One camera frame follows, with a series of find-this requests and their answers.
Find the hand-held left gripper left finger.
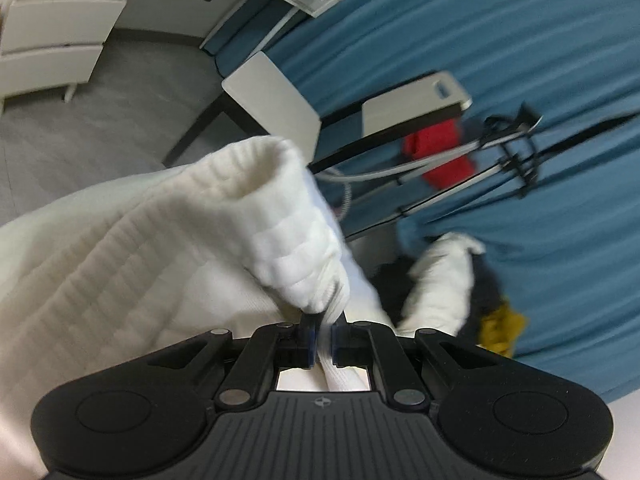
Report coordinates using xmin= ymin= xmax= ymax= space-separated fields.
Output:
xmin=145 ymin=312 xmax=324 ymax=409

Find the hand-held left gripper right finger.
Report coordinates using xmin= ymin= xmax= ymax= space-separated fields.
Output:
xmin=330 ymin=321 xmax=483 ymax=409

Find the white jacket with black panels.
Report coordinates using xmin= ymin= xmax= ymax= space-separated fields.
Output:
xmin=397 ymin=231 xmax=487 ymax=337

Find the mustard yellow cloth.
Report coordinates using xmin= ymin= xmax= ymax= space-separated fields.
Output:
xmin=476 ymin=299 xmax=531 ymax=359

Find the red cloth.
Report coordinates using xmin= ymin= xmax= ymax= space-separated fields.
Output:
xmin=403 ymin=117 xmax=477 ymax=189

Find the garment steamer stand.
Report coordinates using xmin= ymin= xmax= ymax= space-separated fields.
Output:
xmin=307 ymin=102 xmax=547 ymax=241

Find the blue curtain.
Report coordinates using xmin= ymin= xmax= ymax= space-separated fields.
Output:
xmin=201 ymin=0 xmax=640 ymax=211
xmin=396 ymin=119 xmax=640 ymax=405

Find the slim white and black stand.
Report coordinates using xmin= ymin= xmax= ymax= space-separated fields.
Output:
xmin=306 ymin=70 xmax=474 ymax=172

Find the white chair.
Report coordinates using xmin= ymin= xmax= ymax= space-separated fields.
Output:
xmin=161 ymin=51 xmax=322 ymax=169

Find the white dresser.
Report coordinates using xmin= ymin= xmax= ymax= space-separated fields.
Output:
xmin=0 ymin=0 xmax=347 ymax=105

